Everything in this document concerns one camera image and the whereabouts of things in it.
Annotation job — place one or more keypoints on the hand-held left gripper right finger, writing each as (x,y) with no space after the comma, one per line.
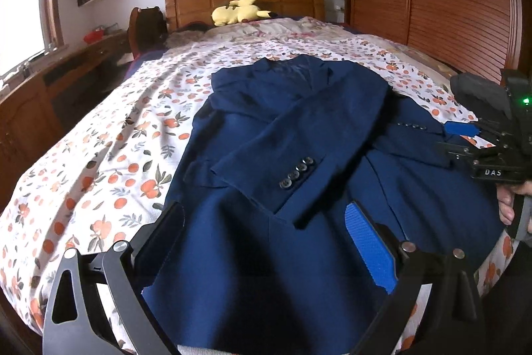
(370,242)

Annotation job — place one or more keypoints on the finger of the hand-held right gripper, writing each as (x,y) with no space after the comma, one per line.
(461,150)
(459,129)

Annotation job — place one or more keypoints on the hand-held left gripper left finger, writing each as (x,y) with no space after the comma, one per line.
(160,230)

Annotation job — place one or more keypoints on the navy blue blazer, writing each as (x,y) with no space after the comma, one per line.
(291,130)

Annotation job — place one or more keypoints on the person's right hand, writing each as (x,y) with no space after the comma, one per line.
(507,207)

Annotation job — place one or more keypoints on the folded grey garment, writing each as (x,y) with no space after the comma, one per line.
(478,93)

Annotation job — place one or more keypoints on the orange fruit print bed sheet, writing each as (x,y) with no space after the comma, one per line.
(104,130)

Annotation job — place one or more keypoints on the red-trimmed navy blanket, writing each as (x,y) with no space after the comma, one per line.
(143,59)

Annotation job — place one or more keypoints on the white cloth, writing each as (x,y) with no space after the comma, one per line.
(124,59)

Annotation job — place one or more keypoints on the long wooden desk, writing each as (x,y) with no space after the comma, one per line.
(50,89)

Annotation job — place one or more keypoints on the pale floral quilt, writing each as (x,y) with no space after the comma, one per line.
(291,28)

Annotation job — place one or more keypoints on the wooden chair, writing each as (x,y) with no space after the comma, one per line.
(134,30)

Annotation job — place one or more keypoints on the red bowl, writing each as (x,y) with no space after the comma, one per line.
(94,37)

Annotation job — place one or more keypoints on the yellow plush toy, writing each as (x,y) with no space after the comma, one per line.
(237,12)

